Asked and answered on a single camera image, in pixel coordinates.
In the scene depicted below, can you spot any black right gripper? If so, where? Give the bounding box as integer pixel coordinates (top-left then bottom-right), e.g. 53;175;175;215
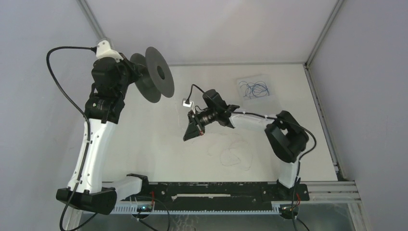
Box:
184;109;217;141

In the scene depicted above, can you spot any dark grey perforated spool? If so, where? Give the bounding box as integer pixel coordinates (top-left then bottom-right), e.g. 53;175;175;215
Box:
130;47;175;103

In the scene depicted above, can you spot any white beaded cable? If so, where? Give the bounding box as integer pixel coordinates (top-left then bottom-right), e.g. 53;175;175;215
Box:
175;99;254;171

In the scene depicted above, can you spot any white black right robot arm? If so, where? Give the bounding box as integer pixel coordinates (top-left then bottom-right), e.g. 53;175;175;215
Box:
182;89;312;200

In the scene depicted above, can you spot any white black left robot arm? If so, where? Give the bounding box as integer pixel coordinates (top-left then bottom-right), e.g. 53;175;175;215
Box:
56;53;160;215

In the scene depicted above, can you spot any clear plastic two-compartment tray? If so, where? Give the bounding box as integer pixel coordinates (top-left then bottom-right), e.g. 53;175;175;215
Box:
231;74;283;131

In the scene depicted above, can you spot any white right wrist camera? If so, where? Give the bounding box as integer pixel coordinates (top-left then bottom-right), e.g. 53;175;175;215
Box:
182;99;195;111

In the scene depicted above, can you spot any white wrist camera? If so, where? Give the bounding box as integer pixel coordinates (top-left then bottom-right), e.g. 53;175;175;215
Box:
182;99;195;111
96;39;124;62

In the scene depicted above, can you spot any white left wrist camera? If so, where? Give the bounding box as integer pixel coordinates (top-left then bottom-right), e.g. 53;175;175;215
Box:
96;39;124;62

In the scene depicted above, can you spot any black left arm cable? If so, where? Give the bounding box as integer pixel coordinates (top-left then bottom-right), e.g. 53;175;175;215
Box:
46;46;100;231

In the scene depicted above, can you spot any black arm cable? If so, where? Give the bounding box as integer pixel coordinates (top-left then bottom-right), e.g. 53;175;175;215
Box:
185;84;317;231
46;46;100;231

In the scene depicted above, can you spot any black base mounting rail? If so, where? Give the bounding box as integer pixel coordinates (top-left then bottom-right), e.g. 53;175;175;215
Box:
121;178;310;210

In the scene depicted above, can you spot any blue cable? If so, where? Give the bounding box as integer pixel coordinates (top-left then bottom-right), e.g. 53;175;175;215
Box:
239;80;270;99

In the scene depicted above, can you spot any white slotted cable duct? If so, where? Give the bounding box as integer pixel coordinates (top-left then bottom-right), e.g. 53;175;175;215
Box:
110;204;290;215

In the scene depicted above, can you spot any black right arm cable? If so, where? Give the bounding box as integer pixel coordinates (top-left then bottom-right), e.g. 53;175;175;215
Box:
185;84;317;231

